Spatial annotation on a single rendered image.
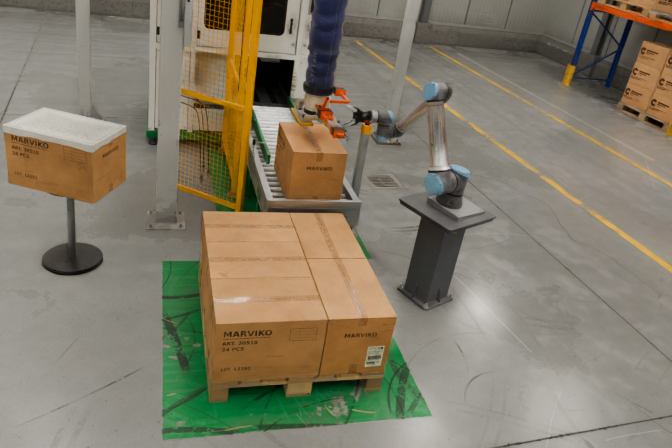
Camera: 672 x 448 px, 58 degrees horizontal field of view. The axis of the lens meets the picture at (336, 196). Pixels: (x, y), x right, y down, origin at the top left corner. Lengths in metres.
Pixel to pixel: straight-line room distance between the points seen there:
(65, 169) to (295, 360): 1.86
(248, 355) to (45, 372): 1.15
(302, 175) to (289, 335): 1.41
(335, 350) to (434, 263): 1.22
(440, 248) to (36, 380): 2.61
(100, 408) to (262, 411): 0.85
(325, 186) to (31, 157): 1.94
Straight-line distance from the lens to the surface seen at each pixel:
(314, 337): 3.37
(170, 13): 4.52
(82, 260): 4.64
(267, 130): 5.75
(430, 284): 4.45
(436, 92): 4.00
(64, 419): 3.55
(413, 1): 7.14
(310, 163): 4.30
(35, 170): 4.24
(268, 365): 3.44
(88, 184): 4.06
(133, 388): 3.66
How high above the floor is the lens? 2.55
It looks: 26 degrees down
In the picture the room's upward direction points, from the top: 10 degrees clockwise
